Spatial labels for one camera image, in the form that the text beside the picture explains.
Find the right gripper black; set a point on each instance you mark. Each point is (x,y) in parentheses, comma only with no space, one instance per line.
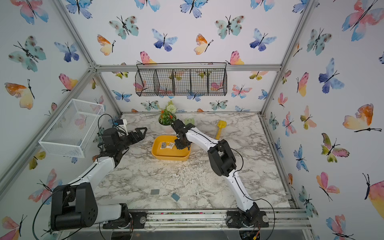
(178,145)

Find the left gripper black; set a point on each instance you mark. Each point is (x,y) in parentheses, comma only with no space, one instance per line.
(132,134)

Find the yellow plastic storage box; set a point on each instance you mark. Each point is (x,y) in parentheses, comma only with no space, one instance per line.
(169,154)

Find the teal eraser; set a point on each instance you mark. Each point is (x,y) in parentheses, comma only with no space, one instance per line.
(175,197)

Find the white label eraser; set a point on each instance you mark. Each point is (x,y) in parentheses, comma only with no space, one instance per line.
(171,145)

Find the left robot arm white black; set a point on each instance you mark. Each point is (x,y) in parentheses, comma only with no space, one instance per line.
(74,206)

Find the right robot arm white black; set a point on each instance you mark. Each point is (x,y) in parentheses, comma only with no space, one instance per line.
(223,163)

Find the green toy rake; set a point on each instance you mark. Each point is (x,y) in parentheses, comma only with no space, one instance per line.
(189,121)

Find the potted plant white pot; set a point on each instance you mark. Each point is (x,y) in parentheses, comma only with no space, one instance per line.
(167,117)

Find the yellow toy shovel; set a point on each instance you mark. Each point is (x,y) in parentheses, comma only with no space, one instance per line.
(221,125)

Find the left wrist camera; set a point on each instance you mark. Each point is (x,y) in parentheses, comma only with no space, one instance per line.
(120,123)

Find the black wire wall basket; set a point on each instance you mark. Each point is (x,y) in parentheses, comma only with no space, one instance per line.
(181,79)

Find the white mesh wall basket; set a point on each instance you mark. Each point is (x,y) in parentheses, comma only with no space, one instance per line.
(71,131)

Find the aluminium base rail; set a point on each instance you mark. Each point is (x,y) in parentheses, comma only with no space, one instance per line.
(217,219)

